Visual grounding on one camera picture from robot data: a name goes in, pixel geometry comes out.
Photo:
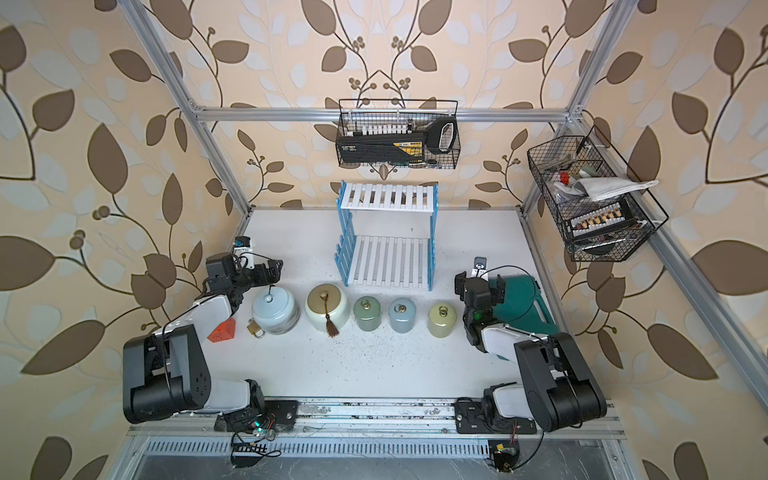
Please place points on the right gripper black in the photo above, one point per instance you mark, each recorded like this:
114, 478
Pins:
499, 293

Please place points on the white folded paper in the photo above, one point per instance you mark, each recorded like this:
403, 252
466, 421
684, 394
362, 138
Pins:
605, 188

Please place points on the yellow-green tea canister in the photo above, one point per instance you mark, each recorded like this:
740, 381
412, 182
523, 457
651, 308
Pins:
442, 318

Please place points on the black wire basket back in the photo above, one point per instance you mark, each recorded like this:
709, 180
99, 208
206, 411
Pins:
436, 119

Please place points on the black wire basket right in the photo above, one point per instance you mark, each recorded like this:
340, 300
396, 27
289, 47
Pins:
558, 163

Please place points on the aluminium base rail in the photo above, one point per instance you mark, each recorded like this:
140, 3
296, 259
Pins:
338, 417

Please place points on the white-blue ceramic jar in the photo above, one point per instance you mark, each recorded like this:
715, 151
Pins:
275, 310

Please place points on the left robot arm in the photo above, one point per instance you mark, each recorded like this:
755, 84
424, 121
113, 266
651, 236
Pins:
166, 372

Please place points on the brass padlock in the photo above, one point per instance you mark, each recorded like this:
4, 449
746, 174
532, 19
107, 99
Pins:
254, 329

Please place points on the blue white wooden shelf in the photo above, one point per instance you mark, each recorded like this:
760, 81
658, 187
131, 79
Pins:
388, 235

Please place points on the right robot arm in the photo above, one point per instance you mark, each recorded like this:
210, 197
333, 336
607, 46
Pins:
556, 387

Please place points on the small red object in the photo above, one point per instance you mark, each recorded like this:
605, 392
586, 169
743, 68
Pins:
222, 331

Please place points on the blue tea canister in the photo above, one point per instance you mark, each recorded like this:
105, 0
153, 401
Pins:
402, 315

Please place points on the paint tube set box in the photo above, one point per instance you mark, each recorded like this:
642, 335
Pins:
601, 221

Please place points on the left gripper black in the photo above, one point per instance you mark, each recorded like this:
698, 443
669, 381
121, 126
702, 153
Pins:
267, 278

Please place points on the black wire basket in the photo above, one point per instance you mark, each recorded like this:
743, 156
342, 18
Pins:
436, 119
558, 163

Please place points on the black yellow tool box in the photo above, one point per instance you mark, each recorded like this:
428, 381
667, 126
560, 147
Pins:
400, 149

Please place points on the green tea canister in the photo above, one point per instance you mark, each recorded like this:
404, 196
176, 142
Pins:
367, 313

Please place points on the cream jar with tassel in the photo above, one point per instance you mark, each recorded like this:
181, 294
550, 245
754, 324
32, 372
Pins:
327, 308

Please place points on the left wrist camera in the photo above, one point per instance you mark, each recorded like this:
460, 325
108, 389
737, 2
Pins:
243, 252

